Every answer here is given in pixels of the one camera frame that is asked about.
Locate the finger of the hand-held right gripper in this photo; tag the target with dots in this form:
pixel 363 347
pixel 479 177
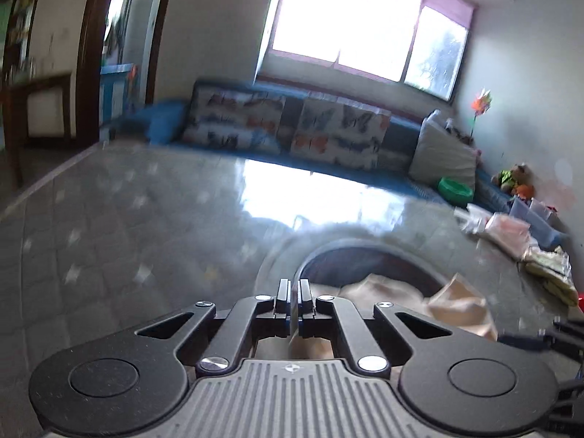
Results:
pixel 520 341

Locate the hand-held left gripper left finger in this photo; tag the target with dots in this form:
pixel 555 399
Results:
pixel 283 305

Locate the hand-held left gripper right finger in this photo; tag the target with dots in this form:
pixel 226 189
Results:
pixel 304 305

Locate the clear bag with yellow cloth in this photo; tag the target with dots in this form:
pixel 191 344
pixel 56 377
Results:
pixel 552 269

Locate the clear bag with pink cloth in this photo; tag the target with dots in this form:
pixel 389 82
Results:
pixel 504 230

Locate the clear plastic storage box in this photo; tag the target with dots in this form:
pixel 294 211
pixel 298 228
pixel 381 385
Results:
pixel 536 216

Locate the grey quilted star mat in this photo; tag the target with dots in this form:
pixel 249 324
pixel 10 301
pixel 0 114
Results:
pixel 137 237

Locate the plush toy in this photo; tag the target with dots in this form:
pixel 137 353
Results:
pixel 513 178

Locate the green plastic bowl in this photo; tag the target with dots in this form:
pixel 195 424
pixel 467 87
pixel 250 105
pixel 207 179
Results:
pixel 455 189

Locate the square butterfly print cushion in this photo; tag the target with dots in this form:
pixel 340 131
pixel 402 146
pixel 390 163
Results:
pixel 337 132

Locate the wide butterfly print cushion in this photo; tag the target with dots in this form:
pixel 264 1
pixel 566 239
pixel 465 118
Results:
pixel 232 118

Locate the grey pillow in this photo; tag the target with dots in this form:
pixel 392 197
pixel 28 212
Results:
pixel 440 157

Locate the blue sofa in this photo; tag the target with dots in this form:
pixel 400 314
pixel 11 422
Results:
pixel 401 130

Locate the colourful pinwheel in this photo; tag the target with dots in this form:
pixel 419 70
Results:
pixel 481 105

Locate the blue cabinet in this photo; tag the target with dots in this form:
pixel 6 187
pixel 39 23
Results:
pixel 114 86

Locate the window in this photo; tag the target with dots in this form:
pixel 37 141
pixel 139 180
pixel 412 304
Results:
pixel 356 13

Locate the dark wooden side table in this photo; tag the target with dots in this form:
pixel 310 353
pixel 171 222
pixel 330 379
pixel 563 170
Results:
pixel 41 84

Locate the wooden shelf with items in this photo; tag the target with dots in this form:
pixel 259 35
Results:
pixel 20 27

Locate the dark wooden door frame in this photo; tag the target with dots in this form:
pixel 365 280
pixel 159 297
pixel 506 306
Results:
pixel 89 54

